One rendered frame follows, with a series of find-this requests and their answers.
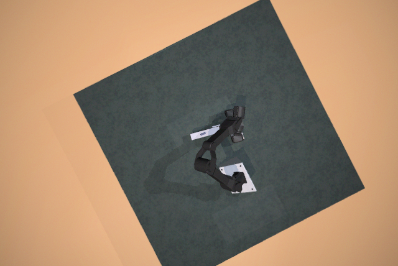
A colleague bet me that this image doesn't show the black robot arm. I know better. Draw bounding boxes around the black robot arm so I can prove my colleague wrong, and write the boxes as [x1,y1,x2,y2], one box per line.
[194,106,247,193]

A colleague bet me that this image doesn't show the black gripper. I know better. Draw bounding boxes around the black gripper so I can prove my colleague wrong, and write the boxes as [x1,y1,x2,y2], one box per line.
[224,109,244,143]

